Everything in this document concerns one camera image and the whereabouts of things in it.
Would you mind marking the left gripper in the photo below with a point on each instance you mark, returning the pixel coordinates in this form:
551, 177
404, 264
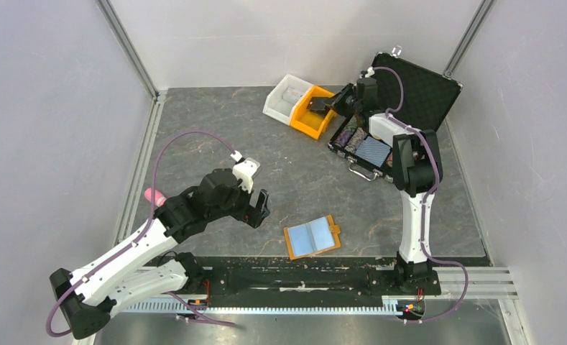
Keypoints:
249, 213

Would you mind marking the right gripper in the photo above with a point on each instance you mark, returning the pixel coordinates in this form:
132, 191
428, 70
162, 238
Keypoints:
336, 102

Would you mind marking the yellow leather card holder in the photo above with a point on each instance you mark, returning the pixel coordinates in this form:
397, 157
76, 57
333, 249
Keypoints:
312, 238

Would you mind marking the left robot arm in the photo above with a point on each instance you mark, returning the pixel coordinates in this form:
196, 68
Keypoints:
90, 296

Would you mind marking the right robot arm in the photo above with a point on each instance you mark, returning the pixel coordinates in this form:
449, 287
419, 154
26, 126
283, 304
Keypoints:
415, 171

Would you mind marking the blue playing card deck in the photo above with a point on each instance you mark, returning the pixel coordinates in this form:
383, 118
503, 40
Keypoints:
373, 151

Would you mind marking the yellow plastic bin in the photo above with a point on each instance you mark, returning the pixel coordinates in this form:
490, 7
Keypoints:
308, 122

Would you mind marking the clear item in white bin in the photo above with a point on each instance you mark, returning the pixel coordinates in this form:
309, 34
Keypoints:
292, 95

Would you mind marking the white plastic bin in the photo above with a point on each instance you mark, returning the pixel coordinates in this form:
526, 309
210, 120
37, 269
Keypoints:
279, 110

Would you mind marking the black poker chip case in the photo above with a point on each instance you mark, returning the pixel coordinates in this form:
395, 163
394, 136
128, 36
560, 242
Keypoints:
427, 98

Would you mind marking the pink cylindrical toy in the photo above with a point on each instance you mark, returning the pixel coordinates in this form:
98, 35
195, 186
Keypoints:
155, 197

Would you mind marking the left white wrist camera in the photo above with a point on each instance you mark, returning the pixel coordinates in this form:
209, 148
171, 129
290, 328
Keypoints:
244, 169

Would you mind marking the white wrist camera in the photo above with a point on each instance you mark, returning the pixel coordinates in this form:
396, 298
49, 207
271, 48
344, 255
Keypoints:
366, 77
244, 169

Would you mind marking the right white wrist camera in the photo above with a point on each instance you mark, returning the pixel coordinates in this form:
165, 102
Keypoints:
366, 77

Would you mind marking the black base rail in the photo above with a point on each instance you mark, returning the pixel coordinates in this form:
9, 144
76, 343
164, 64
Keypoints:
314, 282

